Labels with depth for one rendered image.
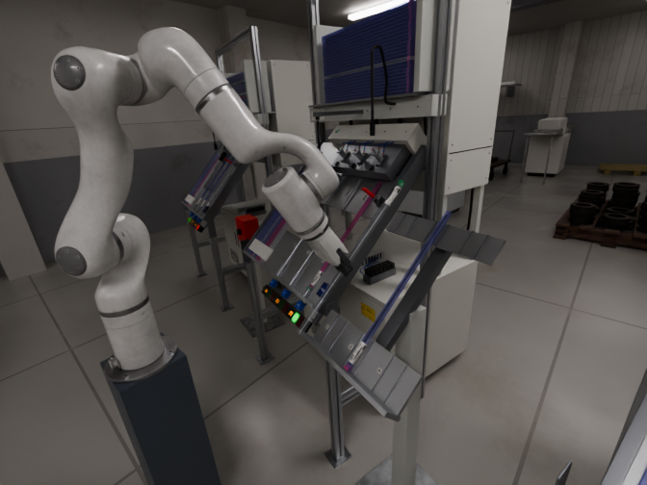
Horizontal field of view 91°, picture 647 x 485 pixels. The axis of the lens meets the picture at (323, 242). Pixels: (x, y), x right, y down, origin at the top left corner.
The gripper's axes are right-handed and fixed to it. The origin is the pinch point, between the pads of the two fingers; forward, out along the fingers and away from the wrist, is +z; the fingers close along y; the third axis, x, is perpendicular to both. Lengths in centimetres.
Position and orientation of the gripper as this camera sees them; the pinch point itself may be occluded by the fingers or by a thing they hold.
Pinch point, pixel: (343, 267)
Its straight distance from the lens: 86.8
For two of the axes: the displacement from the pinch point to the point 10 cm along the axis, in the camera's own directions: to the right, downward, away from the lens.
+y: 5.6, 2.7, -7.8
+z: 4.9, 6.5, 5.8
